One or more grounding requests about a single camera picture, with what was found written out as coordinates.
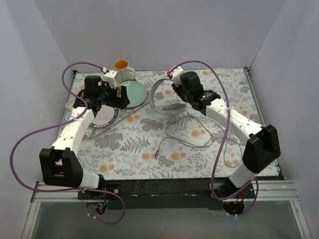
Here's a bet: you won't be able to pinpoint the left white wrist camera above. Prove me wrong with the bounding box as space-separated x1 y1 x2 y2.
102 70 118 89

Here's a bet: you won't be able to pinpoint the white floral mug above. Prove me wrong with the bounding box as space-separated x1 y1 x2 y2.
114 59 136 83

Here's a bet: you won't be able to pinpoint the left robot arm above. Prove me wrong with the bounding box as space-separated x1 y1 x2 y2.
39 71 130 199

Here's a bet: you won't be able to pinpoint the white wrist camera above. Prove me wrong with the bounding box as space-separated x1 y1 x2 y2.
102 70 118 89
167 66 186 86

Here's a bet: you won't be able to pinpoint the aluminium frame rail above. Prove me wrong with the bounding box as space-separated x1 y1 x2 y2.
22 178 311 239

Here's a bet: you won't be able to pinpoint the leaf print tray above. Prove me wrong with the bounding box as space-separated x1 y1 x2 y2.
65 74 152 139

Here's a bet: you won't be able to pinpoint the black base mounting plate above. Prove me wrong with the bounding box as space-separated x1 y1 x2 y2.
77 177 257 211

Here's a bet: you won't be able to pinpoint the grey white headphones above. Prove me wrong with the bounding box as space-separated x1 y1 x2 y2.
148 77 188 116

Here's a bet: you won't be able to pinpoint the white blue-rimmed plate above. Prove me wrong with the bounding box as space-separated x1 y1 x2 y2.
90 105 119 128

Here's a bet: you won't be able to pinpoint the green floral plate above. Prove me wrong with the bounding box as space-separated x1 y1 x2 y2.
121 81 148 108

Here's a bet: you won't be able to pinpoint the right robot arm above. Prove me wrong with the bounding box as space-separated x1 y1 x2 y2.
167 71 281 200

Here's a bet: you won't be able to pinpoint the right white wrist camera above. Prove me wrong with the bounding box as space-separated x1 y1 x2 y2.
167 66 186 86

